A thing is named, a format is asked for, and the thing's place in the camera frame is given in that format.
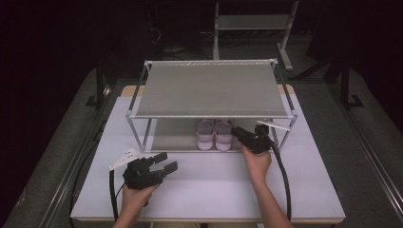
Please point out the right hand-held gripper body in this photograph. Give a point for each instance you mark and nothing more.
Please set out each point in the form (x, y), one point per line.
(256, 141)

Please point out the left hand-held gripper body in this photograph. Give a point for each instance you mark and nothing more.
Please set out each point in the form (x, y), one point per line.
(141, 175)

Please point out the pink child sandal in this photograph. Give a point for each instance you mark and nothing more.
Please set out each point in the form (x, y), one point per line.
(205, 134)
(223, 134)

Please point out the grey two-tier shoe rack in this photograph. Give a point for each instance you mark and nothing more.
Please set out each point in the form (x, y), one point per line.
(210, 91)

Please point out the person's left hand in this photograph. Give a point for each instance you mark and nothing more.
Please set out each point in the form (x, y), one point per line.
(136, 199)

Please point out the person's right hand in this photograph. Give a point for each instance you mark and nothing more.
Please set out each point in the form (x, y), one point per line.
(258, 166)

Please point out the white table cover sheet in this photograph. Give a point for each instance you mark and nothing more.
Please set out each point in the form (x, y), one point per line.
(206, 196)

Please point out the black floor stand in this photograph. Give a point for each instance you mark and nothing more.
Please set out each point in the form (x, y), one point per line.
(346, 88)
(99, 85)

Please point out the grey metal stand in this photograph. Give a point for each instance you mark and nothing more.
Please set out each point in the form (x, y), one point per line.
(253, 22)

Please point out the metal floor rail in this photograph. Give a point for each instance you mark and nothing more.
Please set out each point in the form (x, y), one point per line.
(69, 177)
(370, 158)

